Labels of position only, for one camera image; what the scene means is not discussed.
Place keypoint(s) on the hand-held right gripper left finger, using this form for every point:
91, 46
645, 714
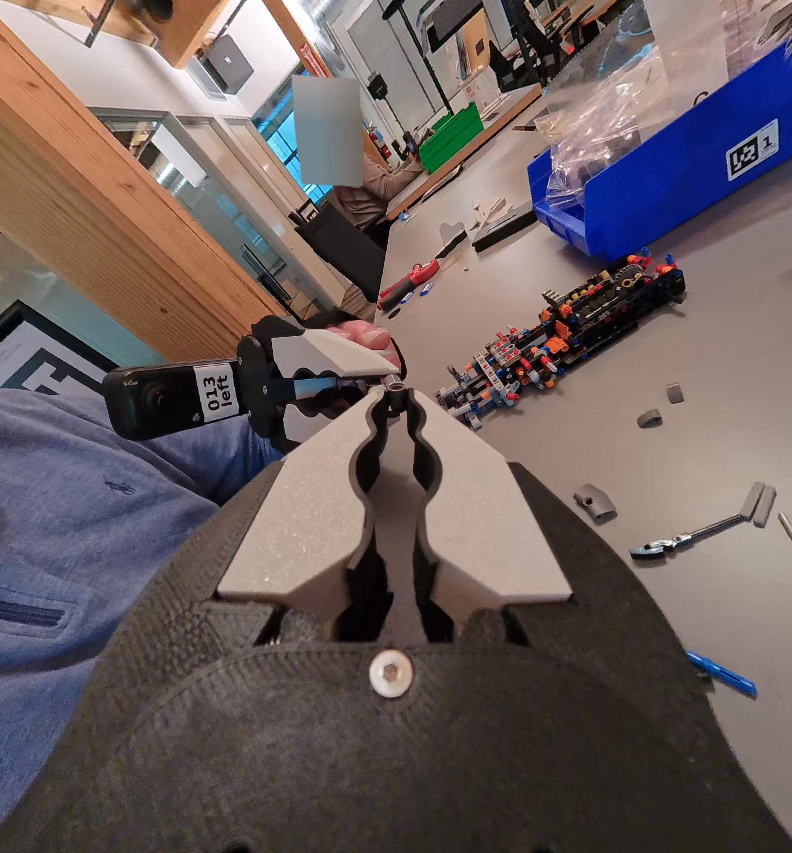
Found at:
296, 526

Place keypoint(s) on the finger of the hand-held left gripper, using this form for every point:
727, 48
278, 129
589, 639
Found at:
329, 350
299, 426

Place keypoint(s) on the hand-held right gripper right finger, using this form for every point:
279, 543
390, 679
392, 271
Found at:
489, 526

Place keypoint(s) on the lego car chassis model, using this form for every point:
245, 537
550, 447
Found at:
569, 320

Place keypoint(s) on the grey lego connector with hole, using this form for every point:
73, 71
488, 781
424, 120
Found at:
596, 503

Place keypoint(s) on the curved grey lego piece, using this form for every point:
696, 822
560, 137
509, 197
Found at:
674, 394
649, 420

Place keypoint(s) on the blue and black lego pin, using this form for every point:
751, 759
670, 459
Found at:
722, 674

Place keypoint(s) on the person's left hand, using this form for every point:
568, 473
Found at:
366, 333

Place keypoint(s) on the black office chair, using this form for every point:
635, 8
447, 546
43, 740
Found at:
342, 253

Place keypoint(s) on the red fire extinguisher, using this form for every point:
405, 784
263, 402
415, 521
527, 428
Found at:
384, 145

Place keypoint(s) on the wooden pillar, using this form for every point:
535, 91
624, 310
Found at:
102, 200

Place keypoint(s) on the green storage bin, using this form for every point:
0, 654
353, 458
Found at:
449, 143

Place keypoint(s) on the black framed poster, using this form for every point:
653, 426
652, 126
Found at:
9, 360

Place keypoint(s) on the wooden-edged desk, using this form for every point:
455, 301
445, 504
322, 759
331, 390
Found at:
489, 113

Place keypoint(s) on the pile of clear plastic bags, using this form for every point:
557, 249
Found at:
589, 133

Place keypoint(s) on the blue bin with square tag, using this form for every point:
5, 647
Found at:
669, 173

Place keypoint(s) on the black wall speaker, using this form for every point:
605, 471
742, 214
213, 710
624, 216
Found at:
228, 61

